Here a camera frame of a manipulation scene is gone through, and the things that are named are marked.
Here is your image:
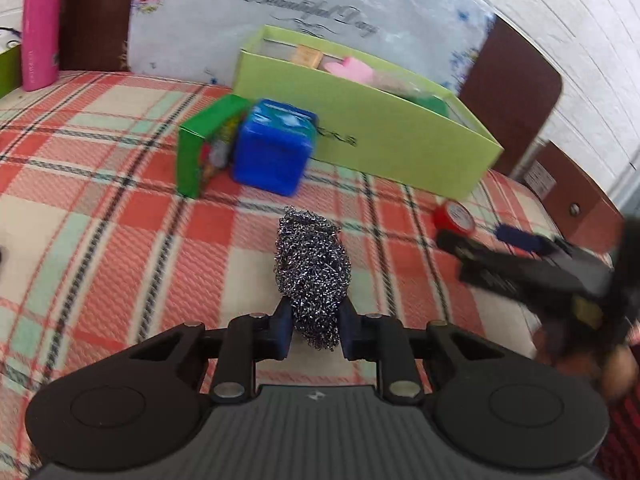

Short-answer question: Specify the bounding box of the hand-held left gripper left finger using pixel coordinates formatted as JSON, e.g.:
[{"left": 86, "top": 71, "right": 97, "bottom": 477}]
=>
[{"left": 127, "top": 300, "right": 296, "bottom": 404}]

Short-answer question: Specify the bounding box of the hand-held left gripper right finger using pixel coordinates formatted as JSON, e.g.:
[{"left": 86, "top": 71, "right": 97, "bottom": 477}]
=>
[{"left": 339, "top": 305, "right": 506, "bottom": 404}]

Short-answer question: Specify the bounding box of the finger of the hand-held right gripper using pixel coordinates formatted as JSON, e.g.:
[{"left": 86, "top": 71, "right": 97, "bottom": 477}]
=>
[
  {"left": 493, "top": 224, "right": 602, "bottom": 282},
  {"left": 436, "top": 229, "right": 582, "bottom": 312}
]

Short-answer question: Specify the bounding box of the red tape roll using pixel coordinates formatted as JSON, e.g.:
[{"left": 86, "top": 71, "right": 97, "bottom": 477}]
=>
[{"left": 433, "top": 200, "right": 477, "bottom": 237}]

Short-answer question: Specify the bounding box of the steel wool scrubber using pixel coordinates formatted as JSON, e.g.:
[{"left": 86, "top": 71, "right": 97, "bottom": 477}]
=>
[{"left": 272, "top": 206, "right": 353, "bottom": 351}]

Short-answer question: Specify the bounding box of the large light green box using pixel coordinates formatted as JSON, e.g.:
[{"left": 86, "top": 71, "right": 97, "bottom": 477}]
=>
[{"left": 233, "top": 24, "right": 504, "bottom": 201}]

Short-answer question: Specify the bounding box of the person's right hand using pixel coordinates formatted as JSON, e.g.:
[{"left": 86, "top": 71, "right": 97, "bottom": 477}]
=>
[{"left": 600, "top": 346, "right": 639, "bottom": 403}]

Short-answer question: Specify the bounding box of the brown wooden headboard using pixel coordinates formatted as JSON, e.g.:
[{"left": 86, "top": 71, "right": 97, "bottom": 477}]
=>
[{"left": 59, "top": 0, "right": 564, "bottom": 177}]

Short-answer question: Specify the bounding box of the small dark green box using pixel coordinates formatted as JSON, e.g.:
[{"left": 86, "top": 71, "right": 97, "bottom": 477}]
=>
[{"left": 407, "top": 91, "right": 451, "bottom": 120}]

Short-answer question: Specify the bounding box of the blue plastic box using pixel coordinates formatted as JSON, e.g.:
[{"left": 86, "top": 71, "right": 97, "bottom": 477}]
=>
[{"left": 231, "top": 99, "right": 319, "bottom": 197}]

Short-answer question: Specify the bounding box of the plaid blanket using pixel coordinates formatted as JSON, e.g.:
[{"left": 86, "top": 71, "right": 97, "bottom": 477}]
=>
[{"left": 0, "top": 70, "right": 640, "bottom": 480}]

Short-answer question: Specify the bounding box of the green box with picture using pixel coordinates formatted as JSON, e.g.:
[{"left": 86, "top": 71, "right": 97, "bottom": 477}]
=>
[{"left": 177, "top": 94, "right": 252, "bottom": 199}]

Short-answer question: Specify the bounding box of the tan wooden block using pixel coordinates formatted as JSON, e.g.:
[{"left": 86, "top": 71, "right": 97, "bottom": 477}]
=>
[{"left": 294, "top": 45, "right": 322, "bottom": 68}]

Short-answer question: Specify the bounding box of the floral white pillow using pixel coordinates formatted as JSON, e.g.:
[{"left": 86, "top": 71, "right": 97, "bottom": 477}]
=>
[{"left": 127, "top": 0, "right": 498, "bottom": 92}]

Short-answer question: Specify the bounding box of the green cardboard box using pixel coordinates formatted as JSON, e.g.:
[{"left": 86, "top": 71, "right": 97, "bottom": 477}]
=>
[{"left": 0, "top": 44, "right": 24, "bottom": 100}]

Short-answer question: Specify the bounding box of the pink thermos bottle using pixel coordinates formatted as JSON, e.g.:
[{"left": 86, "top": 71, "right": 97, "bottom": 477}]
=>
[{"left": 21, "top": 0, "right": 66, "bottom": 93}]

